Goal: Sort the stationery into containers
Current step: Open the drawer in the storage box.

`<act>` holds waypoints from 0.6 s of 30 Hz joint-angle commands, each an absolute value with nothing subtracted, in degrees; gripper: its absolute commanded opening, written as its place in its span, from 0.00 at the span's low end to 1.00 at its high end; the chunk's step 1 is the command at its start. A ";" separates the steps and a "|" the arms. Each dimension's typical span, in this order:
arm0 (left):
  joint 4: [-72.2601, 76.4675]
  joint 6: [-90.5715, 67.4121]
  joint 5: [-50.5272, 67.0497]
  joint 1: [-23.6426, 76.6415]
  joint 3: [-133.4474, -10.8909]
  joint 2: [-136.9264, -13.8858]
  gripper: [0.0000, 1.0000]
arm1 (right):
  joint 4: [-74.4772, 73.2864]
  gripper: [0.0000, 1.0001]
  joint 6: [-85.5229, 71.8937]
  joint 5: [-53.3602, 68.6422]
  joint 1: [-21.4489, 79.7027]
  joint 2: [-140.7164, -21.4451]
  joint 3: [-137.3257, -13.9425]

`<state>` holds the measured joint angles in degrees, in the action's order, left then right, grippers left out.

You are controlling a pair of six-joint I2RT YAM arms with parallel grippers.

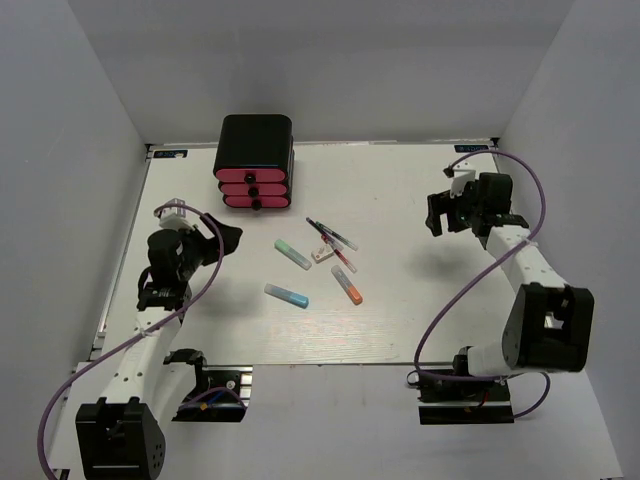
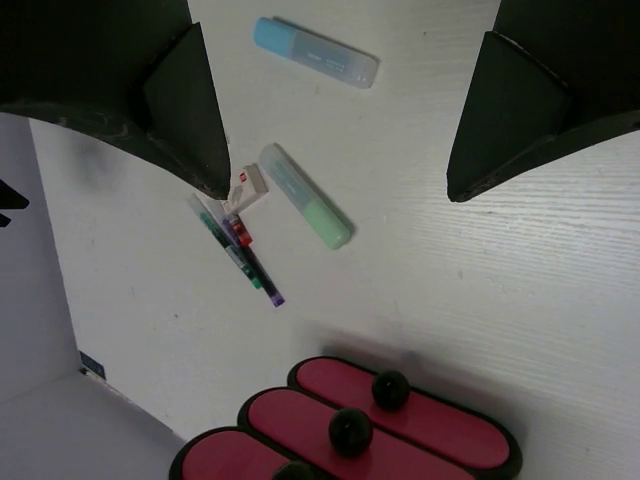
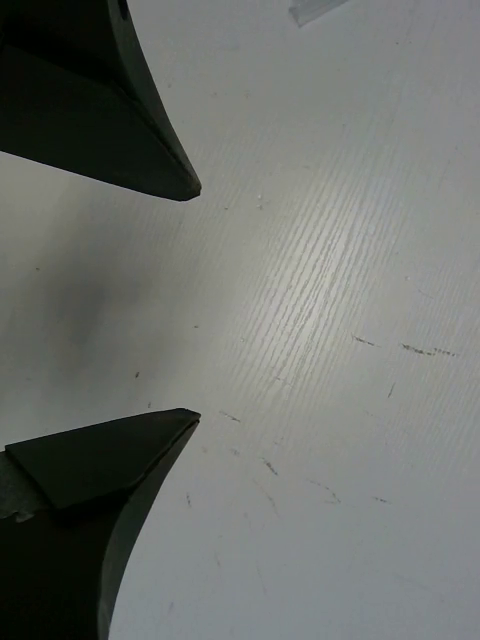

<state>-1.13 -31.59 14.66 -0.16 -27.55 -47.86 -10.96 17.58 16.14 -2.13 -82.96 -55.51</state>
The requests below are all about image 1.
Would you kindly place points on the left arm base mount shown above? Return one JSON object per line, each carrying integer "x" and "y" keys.
{"x": 220, "y": 394}

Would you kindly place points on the blue corner label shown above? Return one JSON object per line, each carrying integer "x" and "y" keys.
{"x": 170, "y": 154}
{"x": 469, "y": 148}

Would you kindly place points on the left blue corner label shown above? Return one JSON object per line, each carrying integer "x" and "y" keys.
{"x": 170, "y": 154}

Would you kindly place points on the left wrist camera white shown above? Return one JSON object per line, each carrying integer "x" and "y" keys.
{"x": 174, "y": 217}

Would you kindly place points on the right blue corner label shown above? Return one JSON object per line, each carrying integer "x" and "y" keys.
{"x": 469, "y": 148}

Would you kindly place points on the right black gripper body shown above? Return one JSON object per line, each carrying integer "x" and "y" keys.
{"x": 469, "y": 205}

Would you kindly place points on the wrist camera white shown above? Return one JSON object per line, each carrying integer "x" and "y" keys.
{"x": 174, "y": 217}
{"x": 460, "y": 174}

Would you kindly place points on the pink drawer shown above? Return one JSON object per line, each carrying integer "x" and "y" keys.
{"x": 250, "y": 175}
{"x": 257, "y": 203}
{"x": 253, "y": 190}

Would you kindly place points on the green pen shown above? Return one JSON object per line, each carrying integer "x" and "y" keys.
{"x": 339, "y": 237}

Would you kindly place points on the pink top drawer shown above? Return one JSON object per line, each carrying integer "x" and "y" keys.
{"x": 250, "y": 175}

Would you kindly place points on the blue highlighter marker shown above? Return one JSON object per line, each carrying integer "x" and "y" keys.
{"x": 288, "y": 296}

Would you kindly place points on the orange highlighter marker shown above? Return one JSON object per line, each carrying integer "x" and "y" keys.
{"x": 346, "y": 284}

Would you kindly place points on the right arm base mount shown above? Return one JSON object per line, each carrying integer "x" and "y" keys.
{"x": 443, "y": 403}

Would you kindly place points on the green highlighter marker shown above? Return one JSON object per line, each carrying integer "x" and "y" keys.
{"x": 292, "y": 254}

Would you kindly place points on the red pen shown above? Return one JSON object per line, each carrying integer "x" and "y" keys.
{"x": 343, "y": 259}

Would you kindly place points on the white eraser block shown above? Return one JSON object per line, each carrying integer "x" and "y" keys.
{"x": 322, "y": 253}

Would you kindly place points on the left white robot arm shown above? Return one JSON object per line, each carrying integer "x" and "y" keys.
{"x": 121, "y": 435}

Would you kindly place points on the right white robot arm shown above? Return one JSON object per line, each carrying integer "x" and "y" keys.
{"x": 549, "y": 325}

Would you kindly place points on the black drawer cabinet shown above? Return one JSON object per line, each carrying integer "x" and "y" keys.
{"x": 257, "y": 141}

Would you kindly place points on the pink bottom drawer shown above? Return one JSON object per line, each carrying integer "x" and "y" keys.
{"x": 257, "y": 203}

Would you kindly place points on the purple pen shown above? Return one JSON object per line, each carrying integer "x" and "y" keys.
{"x": 320, "y": 231}

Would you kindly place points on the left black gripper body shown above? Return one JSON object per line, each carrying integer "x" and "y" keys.
{"x": 193, "y": 245}

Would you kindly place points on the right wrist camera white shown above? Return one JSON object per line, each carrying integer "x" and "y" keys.
{"x": 460, "y": 174}

